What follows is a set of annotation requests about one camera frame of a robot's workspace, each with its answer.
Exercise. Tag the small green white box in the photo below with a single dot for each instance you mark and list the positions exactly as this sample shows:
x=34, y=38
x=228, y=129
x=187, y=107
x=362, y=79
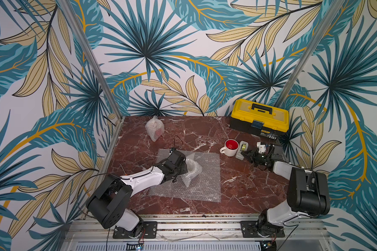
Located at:
x=243, y=147

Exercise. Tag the front aluminium rail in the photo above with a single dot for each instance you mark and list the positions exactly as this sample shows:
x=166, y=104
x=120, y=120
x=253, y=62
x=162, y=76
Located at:
x=207, y=232

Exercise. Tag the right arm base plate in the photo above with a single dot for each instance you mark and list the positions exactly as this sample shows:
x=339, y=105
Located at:
x=253, y=229

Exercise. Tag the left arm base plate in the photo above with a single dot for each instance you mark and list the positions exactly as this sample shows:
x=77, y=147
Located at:
x=144, y=229

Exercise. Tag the aluminium frame post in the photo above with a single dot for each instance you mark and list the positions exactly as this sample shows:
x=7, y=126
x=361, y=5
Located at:
x=76, y=27
x=320, y=32

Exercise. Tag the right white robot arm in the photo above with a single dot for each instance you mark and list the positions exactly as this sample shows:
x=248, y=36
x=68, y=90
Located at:
x=307, y=194

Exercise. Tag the yellow black toolbox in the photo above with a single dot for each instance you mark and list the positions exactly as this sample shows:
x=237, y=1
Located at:
x=259, y=119

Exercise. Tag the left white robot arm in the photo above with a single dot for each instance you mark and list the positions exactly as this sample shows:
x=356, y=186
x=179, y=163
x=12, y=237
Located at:
x=108, y=203

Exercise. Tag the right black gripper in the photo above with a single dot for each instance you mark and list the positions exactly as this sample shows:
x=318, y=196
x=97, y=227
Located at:
x=256, y=157

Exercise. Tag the left aluminium frame post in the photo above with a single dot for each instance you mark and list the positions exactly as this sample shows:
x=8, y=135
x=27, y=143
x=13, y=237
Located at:
x=76, y=27

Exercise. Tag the right aluminium frame post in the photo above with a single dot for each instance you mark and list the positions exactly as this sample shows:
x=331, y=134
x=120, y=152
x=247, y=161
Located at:
x=320, y=32

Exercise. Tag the white mug red inside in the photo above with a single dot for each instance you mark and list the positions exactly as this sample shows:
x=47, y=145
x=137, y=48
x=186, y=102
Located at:
x=230, y=148

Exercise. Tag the clear bubble wrap sheet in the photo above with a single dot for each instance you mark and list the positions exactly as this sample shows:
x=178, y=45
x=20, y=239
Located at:
x=155, y=128
x=202, y=182

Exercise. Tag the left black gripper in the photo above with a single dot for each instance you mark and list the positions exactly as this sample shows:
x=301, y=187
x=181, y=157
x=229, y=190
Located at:
x=184, y=168

